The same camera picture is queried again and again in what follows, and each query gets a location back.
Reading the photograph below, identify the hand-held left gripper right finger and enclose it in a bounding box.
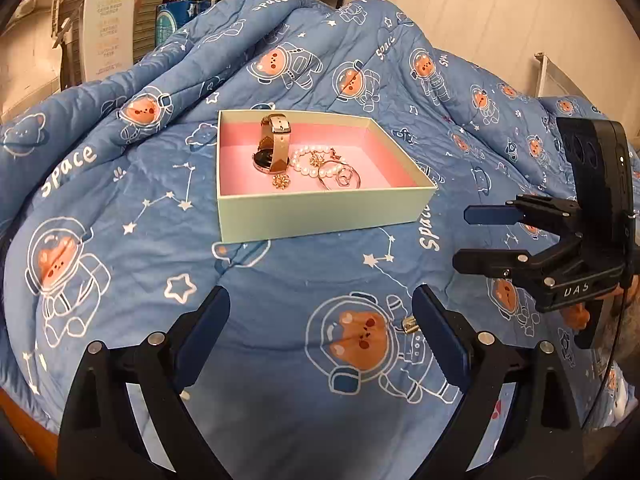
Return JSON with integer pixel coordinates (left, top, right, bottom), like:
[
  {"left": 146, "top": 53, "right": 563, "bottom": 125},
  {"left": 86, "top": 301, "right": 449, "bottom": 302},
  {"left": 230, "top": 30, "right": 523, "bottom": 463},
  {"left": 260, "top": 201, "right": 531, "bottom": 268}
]
[{"left": 412, "top": 284, "right": 586, "bottom": 480}]

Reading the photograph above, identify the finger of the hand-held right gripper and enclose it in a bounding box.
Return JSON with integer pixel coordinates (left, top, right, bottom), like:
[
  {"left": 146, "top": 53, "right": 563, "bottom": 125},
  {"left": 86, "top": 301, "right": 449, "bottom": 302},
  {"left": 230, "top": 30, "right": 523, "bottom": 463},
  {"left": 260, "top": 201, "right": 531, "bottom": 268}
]
[
  {"left": 452, "top": 247, "right": 624, "bottom": 287},
  {"left": 463, "top": 194, "right": 584, "bottom": 239}
]

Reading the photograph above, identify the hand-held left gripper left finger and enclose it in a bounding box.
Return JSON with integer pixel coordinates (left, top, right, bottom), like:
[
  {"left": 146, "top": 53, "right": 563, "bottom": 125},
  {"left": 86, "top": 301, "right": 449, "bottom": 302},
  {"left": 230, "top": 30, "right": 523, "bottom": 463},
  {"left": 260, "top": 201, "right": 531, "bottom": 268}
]
[{"left": 56, "top": 285, "right": 232, "bottom": 480}]

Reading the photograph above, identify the gold ring pendant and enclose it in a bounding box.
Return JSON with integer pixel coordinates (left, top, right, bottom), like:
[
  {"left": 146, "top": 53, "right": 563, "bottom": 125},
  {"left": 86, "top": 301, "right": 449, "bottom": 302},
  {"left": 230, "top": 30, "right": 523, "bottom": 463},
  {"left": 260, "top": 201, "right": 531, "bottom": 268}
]
[{"left": 320, "top": 162, "right": 364, "bottom": 192}]

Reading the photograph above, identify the green box with pink inside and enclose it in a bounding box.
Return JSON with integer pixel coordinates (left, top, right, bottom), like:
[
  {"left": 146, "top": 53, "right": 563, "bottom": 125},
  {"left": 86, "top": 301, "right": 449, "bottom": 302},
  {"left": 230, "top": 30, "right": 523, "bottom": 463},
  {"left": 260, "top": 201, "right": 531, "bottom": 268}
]
[{"left": 216, "top": 108, "right": 438, "bottom": 245}]

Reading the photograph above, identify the white pearl bracelet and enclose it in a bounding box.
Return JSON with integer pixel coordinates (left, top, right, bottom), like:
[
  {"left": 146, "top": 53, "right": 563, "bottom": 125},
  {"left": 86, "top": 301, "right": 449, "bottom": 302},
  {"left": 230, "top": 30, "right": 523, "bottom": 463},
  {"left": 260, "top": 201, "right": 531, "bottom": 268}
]
[{"left": 291, "top": 145, "right": 351, "bottom": 179}]

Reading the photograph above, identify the beige strap gold watch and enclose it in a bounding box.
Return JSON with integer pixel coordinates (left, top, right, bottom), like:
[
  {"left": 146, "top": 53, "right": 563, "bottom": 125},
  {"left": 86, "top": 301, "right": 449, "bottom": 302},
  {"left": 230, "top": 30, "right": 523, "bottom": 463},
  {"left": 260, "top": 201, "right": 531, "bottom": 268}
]
[{"left": 251, "top": 113, "right": 294, "bottom": 177}]

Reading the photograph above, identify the person's right hand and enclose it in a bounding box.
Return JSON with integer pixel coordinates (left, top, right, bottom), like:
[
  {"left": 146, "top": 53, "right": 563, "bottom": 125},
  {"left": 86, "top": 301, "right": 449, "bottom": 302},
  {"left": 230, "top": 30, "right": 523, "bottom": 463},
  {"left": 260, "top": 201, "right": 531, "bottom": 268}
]
[{"left": 559, "top": 304, "right": 592, "bottom": 332}]

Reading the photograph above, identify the blue printed bear blanket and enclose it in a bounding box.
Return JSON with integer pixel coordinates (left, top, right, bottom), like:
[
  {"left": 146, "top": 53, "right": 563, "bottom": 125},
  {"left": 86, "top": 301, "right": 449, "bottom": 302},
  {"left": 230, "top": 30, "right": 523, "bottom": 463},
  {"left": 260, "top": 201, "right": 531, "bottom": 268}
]
[{"left": 0, "top": 0, "right": 640, "bottom": 480}]

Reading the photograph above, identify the louvered wardrobe door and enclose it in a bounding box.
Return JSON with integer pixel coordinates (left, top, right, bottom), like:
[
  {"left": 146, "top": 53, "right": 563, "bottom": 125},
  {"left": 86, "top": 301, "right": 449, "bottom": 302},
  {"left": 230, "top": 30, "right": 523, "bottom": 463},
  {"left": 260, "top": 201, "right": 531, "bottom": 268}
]
[{"left": 131, "top": 0, "right": 174, "bottom": 64}]

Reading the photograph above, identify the tall white carton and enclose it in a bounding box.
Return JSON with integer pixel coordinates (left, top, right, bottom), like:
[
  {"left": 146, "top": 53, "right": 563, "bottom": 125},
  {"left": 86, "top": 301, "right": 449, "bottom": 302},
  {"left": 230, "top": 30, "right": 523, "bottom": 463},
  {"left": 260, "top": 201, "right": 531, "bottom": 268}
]
[{"left": 82, "top": 0, "right": 139, "bottom": 83}]

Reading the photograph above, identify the blue package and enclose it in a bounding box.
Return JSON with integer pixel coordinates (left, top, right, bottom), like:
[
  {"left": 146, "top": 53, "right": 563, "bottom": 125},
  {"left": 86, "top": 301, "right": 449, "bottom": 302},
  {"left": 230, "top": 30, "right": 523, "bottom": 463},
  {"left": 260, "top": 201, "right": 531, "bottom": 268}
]
[{"left": 156, "top": 0, "right": 209, "bottom": 47}]

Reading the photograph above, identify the white wall rack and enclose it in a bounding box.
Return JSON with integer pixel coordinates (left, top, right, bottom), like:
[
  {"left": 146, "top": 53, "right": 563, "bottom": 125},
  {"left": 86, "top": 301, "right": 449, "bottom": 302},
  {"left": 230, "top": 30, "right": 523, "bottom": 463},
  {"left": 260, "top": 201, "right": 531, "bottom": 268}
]
[{"left": 532, "top": 51, "right": 589, "bottom": 102}]

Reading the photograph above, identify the black cable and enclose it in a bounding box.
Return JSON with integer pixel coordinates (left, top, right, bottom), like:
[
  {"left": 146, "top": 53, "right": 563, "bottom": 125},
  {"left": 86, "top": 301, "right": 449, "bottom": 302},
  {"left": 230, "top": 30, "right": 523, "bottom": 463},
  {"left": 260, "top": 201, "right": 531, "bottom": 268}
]
[{"left": 592, "top": 210, "right": 640, "bottom": 416}]

